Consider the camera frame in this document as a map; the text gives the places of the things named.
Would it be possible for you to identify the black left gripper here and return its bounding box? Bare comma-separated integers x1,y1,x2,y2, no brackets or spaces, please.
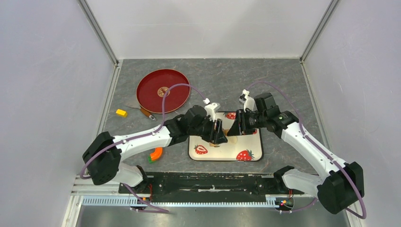
188,114,227,144

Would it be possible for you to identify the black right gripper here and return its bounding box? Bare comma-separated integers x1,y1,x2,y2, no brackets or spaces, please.
227,109,267,136

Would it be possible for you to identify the white strawberry enamel tray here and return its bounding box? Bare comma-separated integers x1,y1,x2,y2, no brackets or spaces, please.
188,131,263,162

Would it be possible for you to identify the wooden dough roller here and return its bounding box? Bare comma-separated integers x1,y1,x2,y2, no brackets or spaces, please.
209,129,229,147

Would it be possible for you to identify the small dough ball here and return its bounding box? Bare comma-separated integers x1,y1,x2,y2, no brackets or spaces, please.
227,136,238,145

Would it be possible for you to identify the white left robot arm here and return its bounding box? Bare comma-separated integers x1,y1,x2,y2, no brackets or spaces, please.
81,105,228,193

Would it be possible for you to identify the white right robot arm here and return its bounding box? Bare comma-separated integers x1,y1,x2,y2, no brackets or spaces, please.
227,89,365,214

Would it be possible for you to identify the orange horseshoe magnet toy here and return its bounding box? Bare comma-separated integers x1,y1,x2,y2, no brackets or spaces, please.
148,147,163,163

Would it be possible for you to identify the round red lacquer tray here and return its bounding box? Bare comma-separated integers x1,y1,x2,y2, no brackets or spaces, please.
136,69,191,114

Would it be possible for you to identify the small yellow block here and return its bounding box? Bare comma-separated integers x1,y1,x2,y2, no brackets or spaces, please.
115,109,128,117

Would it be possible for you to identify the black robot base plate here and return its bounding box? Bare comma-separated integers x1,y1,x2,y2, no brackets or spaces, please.
132,171,302,202

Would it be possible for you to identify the white slotted cable duct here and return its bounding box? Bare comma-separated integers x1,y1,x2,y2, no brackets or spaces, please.
82,195,288,208

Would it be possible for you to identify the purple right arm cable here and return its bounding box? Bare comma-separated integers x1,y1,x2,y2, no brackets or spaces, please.
245,81,367,220

